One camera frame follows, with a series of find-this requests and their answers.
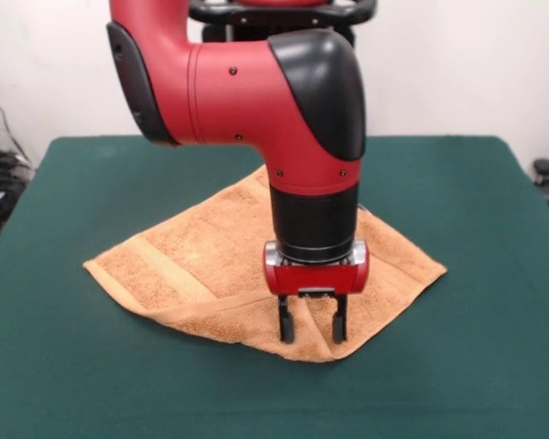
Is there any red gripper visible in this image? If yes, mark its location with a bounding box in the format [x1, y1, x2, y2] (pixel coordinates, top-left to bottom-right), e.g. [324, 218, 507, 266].
[262, 238, 372, 344]

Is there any orange terry towel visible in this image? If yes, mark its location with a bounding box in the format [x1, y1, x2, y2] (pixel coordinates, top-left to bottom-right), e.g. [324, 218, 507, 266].
[81, 165, 448, 364]

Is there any dark green table cloth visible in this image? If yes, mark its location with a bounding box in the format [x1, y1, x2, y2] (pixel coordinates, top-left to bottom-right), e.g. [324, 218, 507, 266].
[0, 134, 549, 439]

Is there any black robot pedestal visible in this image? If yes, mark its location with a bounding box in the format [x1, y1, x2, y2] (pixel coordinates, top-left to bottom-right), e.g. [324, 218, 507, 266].
[186, 0, 379, 47]

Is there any grey cable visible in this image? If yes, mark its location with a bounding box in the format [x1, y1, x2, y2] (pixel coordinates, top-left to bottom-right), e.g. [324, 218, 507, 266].
[0, 84, 32, 166]

